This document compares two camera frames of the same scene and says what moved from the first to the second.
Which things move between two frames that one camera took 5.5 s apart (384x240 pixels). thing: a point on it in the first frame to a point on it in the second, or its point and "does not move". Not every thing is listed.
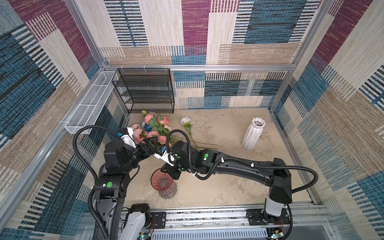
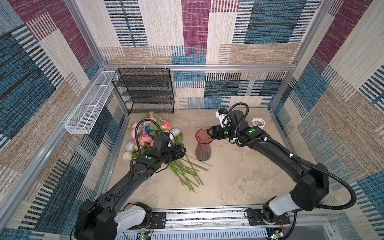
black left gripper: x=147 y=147 to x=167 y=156
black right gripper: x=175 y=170 to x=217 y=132
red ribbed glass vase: x=164 y=183 to x=203 y=150
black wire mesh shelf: x=148 y=89 does not move
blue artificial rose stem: x=147 y=128 does not move
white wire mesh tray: x=88 y=110 does not move
